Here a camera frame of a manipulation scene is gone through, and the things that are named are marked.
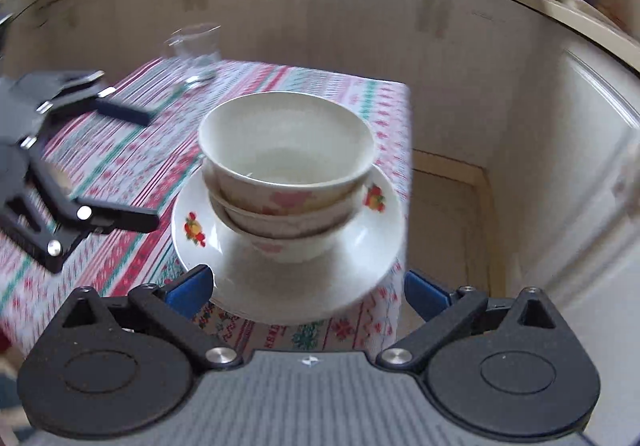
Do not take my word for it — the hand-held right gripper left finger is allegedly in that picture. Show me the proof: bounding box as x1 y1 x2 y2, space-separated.
61 263 243 369

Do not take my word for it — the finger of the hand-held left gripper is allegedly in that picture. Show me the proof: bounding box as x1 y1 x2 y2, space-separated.
17 139 161 234
10 70 153 127

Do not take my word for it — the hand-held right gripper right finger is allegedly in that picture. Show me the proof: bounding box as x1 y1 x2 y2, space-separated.
375 270 558 370

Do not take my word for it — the white bowl with pink print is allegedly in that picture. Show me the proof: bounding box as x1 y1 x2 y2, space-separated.
220 211 352 265
207 183 369 240
198 91 376 217

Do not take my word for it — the white plate with fruit print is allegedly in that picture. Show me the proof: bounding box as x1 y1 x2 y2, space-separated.
171 161 407 327

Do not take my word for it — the clear glass mug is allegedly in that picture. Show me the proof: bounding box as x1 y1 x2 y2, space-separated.
165 23 222 88

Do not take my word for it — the striped patterned tablecloth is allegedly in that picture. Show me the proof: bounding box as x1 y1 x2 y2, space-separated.
0 59 414 362

